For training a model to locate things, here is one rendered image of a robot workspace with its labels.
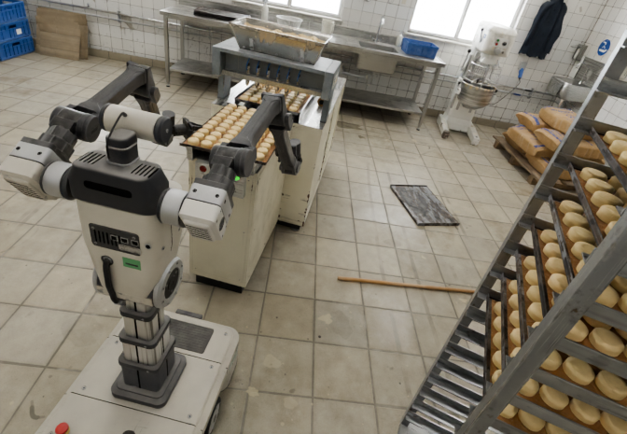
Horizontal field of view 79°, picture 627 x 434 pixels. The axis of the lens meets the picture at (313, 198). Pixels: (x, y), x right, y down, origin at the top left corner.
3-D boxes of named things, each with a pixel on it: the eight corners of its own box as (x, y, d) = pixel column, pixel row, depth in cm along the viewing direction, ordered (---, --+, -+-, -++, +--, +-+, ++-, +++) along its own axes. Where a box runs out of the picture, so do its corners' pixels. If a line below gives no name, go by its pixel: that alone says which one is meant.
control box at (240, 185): (198, 183, 183) (198, 158, 175) (245, 195, 181) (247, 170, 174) (194, 187, 180) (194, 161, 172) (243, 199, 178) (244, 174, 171)
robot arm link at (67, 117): (45, 128, 99) (65, 134, 99) (65, 100, 104) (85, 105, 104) (59, 147, 107) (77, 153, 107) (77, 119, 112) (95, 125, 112)
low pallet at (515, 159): (489, 142, 512) (493, 134, 506) (543, 151, 521) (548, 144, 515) (535, 189, 412) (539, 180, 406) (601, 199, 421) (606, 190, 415)
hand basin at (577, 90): (589, 138, 477) (644, 48, 418) (560, 133, 474) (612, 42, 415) (549, 110, 560) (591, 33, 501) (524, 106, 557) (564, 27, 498)
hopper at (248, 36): (243, 40, 242) (245, 16, 234) (328, 59, 238) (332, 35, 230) (227, 48, 217) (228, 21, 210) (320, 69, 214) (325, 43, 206)
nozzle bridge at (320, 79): (229, 89, 262) (232, 36, 244) (330, 112, 257) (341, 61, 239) (210, 103, 234) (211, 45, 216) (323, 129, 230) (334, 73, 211)
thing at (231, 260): (232, 217, 279) (240, 100, 231) (277, 229, 277) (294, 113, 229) (188, 283, 220) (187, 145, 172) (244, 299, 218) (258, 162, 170)
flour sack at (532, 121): (526, 133, 447) (534, 119, 438) (511, 120, 483) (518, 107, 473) (582, 143, 453) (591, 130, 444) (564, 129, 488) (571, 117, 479)
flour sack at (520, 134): (502, 133, 479) (508, 120, 470) (532, 137, 485) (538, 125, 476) (532, 160, 419) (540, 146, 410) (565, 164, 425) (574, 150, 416)
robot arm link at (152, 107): (121, 86, 136) (152, 95, 137) (129, 73, 138) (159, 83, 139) (148, 144, 175) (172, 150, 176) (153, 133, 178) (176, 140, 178)
